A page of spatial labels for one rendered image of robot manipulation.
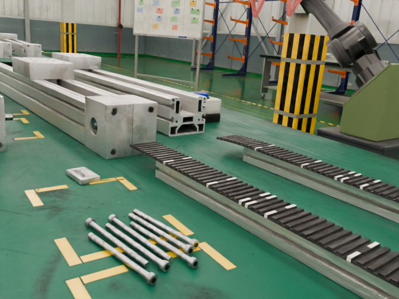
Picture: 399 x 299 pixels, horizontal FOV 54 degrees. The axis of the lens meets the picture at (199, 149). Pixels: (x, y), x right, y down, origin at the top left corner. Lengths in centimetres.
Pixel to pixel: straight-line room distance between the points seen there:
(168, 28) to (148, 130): 612
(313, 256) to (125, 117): 40
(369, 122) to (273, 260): 68
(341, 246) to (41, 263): 28
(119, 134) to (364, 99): 63
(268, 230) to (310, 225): 5
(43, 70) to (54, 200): 57
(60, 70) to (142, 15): 619
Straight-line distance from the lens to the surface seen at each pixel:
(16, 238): 45
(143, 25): 720
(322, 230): 43
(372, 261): 40
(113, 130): 68
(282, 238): 44
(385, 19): 938
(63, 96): 85
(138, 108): 69
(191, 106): 90
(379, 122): 104
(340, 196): 61
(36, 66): 105
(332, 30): 120
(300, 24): 429
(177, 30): 670
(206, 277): 38
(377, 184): 60
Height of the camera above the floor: 99
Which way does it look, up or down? 16 degrees down
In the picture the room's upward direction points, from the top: 4 degrees clockwise
